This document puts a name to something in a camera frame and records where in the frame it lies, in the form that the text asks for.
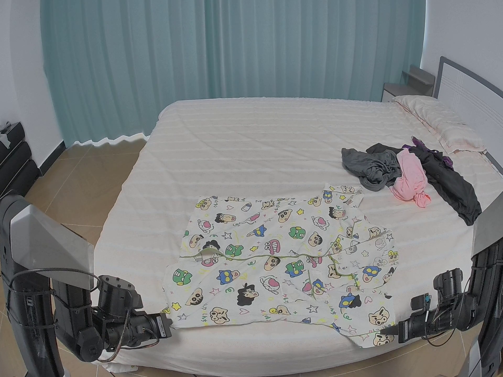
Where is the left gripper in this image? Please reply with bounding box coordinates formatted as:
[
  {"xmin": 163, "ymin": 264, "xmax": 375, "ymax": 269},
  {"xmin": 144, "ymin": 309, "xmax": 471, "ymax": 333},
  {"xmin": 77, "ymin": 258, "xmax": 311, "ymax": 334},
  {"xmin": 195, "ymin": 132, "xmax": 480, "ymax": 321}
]
[{"xmin": 129, "ymin": 313, "xmax": 173, "ymax": 343}]

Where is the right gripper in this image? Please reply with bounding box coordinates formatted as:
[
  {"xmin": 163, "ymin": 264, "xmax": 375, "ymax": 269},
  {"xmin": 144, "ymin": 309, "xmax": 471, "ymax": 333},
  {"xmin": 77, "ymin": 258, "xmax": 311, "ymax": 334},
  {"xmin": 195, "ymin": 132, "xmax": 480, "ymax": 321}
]
[{"xmin": 397, "ymin": 313, "xmax": 438, "ymax": 344}]

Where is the pink garment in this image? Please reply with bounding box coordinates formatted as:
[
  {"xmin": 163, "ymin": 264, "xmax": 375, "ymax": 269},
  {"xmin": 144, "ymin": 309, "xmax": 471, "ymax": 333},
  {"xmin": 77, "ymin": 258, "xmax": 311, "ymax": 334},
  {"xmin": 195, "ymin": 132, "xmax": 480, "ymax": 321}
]
[{"xmin": 390, "ymin": 149, "xmax": 431, "ymax": 208}]

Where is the black garment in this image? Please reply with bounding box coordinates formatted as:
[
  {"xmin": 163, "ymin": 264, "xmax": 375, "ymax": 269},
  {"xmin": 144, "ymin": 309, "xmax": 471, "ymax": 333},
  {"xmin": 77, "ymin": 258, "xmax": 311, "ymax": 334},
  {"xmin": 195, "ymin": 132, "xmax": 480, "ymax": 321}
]
[{"xmin": 365, "ymin": 142, "xmax": 483, "ymax": 226}]

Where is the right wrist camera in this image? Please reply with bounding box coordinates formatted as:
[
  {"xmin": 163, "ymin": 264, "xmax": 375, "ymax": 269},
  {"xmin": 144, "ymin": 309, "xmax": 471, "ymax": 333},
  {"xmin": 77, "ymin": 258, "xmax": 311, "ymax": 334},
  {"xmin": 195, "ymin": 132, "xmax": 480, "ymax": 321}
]
[{"xmin": 410, "ymin": 294, "xmax": 433, "ymax": 312}]

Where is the purple garment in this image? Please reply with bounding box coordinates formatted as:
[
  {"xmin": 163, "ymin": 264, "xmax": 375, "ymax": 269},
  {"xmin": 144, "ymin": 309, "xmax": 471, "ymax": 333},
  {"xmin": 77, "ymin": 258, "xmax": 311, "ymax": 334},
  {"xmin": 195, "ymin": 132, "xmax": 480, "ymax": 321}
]
[{"xmin": 402, "ymin": 135, "xmax": 454, "ymax": 170}]

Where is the blue-green curtain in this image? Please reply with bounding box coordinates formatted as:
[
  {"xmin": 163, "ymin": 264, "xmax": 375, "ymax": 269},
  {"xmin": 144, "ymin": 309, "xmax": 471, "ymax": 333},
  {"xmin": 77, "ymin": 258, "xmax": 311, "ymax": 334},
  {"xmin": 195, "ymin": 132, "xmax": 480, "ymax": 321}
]
[{"xmin": 41, "ymin": 0, "xmax": 427, "ymax": 146}]

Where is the black chest of drawers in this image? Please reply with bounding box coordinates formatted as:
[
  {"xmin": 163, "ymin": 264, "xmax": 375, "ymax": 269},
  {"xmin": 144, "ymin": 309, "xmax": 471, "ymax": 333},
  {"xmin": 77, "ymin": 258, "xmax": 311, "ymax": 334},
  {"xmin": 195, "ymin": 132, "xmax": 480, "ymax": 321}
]
[{"xmin": 0, "ymin": 122, "xmax": 40, "ymax": 195}]

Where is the pale pink pillow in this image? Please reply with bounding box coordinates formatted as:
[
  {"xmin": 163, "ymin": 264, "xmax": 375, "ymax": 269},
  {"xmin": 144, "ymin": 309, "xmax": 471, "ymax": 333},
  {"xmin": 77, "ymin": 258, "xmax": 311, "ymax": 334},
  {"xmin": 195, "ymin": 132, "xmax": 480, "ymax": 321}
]
[{"xmin": 391, "ymin": 95, "xmax": 486, "ymax": 154}]

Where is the white printed pyjama top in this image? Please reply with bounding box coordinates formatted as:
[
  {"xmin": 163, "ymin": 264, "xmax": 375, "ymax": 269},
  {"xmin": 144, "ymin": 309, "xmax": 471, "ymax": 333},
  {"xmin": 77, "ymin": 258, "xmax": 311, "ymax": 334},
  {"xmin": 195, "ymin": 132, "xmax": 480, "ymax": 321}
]
[{"xmin": 162, "ymin": 184, "xmax": 401, "ymax": 348}]

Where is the dark grey garment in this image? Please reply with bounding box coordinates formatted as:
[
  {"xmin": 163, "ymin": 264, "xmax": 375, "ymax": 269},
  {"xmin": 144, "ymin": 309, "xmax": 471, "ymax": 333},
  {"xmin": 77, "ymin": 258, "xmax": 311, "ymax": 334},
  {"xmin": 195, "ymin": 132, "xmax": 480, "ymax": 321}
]
[{"xmin": 341, "ymin": 147, "xmax": 402, "ymax": 191}]

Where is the grey bedside table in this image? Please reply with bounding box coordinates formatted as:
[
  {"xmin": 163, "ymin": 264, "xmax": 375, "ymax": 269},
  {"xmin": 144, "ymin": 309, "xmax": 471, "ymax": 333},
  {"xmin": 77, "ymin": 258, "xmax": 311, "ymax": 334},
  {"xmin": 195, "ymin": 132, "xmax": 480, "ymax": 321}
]
[{"xmin": 382, "ymin": 64, "xmax": 436, "ymax": 103}]

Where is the bed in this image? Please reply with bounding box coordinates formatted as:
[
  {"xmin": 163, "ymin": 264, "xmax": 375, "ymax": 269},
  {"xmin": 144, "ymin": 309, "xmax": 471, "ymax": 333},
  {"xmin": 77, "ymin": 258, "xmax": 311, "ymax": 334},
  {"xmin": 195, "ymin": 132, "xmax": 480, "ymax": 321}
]
[{"xmin": 88, "ymin": 56, "xmax": 503, "ymax": 373}]

